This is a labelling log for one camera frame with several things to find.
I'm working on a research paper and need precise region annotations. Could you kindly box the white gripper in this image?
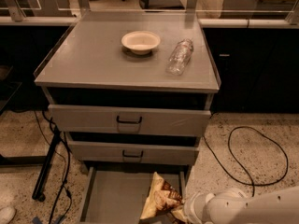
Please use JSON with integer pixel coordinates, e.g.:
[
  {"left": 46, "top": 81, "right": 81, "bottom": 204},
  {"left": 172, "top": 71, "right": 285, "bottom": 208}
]
[{"left": 183, "top": 192, "right": 215, "bottom": 224}]

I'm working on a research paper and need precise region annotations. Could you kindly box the brown chip bag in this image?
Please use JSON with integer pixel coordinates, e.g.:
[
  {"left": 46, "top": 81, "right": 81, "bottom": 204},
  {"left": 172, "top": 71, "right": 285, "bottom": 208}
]
[{"left": 140, "top": 172, "right": 188, "bottom": 224}]

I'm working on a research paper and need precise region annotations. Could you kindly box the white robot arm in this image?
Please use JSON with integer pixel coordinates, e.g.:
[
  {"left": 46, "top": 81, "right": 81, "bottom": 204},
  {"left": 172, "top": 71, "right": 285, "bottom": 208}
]
[{"left": 183, "top": 187, "right": 299, "bottom": 224}]

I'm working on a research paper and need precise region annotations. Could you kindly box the grey middle drawer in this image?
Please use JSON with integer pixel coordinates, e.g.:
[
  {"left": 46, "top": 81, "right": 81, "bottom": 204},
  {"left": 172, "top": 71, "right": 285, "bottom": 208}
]
[{"left": 66, "top": 133, "right": 199, "bottom": 165}]

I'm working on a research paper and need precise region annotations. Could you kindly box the grey open bottom drawer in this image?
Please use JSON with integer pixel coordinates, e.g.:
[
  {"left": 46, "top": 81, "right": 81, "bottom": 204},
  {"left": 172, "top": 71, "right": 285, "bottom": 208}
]
[{"left": 77, "top": 163, "right": 185, "bottom": 224}]

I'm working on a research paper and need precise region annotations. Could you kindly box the grey drawer cabinet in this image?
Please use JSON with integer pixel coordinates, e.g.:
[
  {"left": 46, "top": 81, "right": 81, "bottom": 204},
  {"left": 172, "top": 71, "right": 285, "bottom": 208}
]
[{"left": 33, "top": 10, "right": 222, "bottom": 175}]

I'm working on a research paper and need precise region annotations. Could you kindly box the grey top drawer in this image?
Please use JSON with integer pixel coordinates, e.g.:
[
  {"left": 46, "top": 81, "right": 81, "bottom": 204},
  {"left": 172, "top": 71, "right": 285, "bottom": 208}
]
[{"left": 49, "top": 105, "right": 211, "bottom": 137}]

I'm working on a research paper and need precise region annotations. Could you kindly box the clear plastic water bottle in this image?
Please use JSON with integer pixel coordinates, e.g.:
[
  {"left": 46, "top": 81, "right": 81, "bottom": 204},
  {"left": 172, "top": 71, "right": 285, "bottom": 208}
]
[{"left": 165, "top": 38, "right": 193, "bottom": 76}]

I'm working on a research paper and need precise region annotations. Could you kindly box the black table leg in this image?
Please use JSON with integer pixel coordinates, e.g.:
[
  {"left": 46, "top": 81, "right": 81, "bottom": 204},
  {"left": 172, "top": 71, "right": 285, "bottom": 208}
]
[{"left": 32, "top": 127, "right": 60, "bottom": 202}]

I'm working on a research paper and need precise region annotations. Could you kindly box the white paper bowl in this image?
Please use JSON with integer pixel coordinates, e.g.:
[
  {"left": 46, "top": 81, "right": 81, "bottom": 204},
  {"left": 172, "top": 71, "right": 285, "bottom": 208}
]
[{"left": 121, "top": 31, "right": 161, "bottom": 55}]

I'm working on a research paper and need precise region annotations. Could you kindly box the white shoe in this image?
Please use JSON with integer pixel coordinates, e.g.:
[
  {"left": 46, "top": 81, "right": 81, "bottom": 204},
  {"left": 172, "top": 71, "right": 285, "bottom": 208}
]
[{"left": 0, "top": 206, "right": 16, "bottom": 224}]

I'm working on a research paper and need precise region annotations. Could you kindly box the black floor cable right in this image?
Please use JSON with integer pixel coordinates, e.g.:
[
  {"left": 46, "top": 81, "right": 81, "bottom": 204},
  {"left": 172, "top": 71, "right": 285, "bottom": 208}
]
[{"left": 203, "top": 125, "right": 290, "bottom": 198}]

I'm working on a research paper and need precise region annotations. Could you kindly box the black floor cable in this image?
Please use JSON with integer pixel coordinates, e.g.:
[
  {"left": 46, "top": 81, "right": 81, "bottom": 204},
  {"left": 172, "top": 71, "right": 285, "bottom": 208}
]
[
  {"left": 203, "top": 125, "right": 290, "bottom": 198},
  {"left": 33, "top": 109, "right": 73, "bottom": 224}
]

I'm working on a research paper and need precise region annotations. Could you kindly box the black floor cable left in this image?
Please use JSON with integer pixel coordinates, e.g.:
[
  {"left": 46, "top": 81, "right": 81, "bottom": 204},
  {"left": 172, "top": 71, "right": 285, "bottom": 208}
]
[{"left": 33, "top": 109, "right": 73, "bottom": 224}]

